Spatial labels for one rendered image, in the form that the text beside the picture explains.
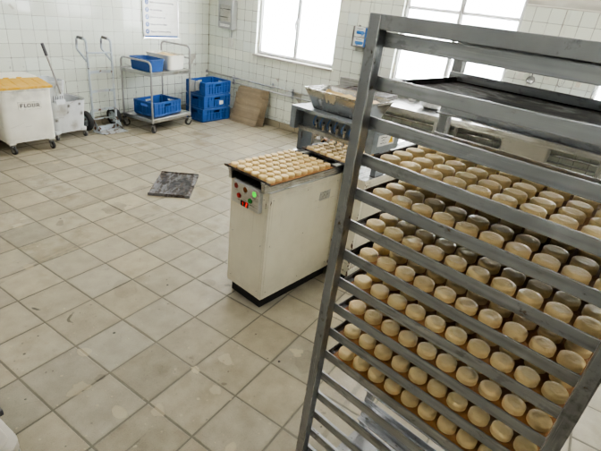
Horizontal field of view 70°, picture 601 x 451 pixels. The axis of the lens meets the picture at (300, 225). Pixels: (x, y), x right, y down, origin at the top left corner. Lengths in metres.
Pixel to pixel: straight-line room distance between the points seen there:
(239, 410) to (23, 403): 1.01
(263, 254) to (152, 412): 1.04
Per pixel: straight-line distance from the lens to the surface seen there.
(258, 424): 2.31
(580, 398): 1.02
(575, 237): 0.92
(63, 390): 2.56
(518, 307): 1.00
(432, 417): 1.32
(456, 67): 1.41
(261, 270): 2.73
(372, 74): 1.01
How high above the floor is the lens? 1.82
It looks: 27 degrees down
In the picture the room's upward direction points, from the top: 7 degrees clockwise
